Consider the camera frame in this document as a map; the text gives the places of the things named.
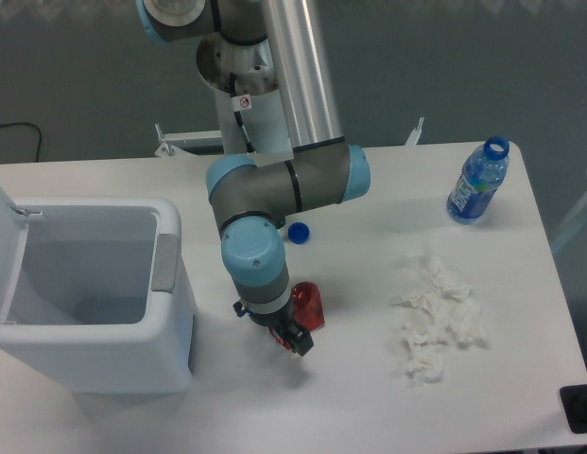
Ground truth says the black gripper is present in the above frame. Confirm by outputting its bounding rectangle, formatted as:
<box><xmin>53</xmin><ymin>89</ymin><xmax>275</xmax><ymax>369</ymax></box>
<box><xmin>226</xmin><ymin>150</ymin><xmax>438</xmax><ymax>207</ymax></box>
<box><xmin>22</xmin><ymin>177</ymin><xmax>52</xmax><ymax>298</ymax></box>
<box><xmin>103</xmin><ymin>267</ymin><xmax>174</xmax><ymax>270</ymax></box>
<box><xmin>233</xmin><ymin>298</ymin><xmax>314</xmax><ymax>356</ymax></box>

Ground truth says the crushed red can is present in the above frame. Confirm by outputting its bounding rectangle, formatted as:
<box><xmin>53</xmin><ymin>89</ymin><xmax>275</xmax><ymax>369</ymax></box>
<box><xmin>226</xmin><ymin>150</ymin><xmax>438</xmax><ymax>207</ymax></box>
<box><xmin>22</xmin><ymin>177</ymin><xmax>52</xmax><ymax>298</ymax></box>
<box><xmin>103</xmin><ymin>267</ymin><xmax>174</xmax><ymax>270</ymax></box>
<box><xmin>282</xmin><ymin>282</ymin><xmax>325</xmax><ymax>353</ymax></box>

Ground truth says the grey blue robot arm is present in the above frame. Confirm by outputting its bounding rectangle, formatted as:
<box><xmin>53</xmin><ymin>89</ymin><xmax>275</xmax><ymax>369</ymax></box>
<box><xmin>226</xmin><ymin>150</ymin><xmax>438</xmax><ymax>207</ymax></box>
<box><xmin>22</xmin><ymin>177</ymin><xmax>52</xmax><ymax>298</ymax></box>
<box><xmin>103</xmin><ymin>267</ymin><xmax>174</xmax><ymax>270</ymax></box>
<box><xmin>137</xmin><ymin>1</ymin><xmax>371</xmax><ymax>355</ymax></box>

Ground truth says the blue bottle cap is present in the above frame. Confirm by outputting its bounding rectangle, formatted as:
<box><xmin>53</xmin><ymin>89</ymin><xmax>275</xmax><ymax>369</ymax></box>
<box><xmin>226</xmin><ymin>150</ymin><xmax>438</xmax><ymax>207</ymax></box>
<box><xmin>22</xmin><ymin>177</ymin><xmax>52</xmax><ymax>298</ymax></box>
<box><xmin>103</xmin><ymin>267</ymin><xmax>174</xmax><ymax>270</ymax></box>
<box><xmin>287</xmin><ymin>221</ymin><xmax>311</xmax><ymax>245</ymax></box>

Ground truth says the crumpled white tissue pile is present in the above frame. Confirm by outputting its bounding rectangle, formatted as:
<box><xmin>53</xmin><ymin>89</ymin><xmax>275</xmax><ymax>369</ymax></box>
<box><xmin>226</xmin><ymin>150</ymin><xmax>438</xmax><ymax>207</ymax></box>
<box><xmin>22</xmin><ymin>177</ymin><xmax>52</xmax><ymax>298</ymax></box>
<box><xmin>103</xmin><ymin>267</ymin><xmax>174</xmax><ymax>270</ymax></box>
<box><xmin>389</xmin><ymin>248</ymin><xmax>490</xmax><ymax>387</ymax></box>

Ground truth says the white open trash bin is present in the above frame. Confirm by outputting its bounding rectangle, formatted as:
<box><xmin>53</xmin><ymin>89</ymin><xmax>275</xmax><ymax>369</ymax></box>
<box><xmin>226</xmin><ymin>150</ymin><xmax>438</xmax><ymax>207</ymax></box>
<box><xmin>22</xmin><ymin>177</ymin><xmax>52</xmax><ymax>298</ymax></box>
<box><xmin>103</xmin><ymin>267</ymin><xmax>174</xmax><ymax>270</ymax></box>
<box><xmin>0</xmin><ymin>186</ymin><xmax>197</xmax><ymax>394</ymax></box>

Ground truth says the blue plastic drink bottle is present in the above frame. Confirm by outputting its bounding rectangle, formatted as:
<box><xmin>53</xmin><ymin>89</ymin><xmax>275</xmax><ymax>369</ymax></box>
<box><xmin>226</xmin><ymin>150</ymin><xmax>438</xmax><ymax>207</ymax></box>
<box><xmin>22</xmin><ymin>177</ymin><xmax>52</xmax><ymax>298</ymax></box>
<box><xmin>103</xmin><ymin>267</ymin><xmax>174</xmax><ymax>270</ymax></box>
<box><xmin>446</xmin><ymin>135</ymin><xmax>509</xmax><ymax>224</ymax></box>

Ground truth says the black device at edge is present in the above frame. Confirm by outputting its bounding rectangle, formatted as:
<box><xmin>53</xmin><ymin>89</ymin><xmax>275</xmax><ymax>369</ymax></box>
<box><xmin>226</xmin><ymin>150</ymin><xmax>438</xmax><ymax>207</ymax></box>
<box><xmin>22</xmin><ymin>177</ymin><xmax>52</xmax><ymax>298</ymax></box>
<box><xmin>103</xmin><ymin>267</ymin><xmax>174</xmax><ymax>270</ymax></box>
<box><xmin>560</xmin><ymin>384</ymin><xmax>587</xmax><ymax>434</ymax></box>

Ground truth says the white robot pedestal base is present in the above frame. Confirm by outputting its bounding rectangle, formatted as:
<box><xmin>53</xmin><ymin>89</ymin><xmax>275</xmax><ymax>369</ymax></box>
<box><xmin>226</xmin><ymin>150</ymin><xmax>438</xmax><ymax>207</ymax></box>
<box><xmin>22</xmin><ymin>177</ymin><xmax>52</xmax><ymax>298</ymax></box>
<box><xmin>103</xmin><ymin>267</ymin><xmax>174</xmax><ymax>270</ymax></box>
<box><xmin>153</xmin><ymin>35</ymin><xmax>426</xmax><ymax>157</ymax></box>

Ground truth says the black cable on floor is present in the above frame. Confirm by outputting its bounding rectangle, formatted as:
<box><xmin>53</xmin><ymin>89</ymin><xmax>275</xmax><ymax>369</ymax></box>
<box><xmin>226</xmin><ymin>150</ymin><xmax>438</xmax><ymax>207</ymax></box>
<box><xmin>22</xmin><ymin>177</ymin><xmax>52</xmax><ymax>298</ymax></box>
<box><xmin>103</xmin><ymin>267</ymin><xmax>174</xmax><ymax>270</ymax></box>
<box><xmin>0</xmin><ymin>121</ymin><xmax>43</xmax><ymax>162</ymax></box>

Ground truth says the white frame at right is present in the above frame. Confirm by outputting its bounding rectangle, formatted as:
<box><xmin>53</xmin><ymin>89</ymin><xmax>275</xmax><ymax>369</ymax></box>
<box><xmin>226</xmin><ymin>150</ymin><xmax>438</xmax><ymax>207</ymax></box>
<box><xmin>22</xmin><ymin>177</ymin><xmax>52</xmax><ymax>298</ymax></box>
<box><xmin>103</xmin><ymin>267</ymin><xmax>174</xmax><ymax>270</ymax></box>
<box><xmin>549</xmin><ymin>170</ymin><xmax>587</xmax><ymax>256</ymax></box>

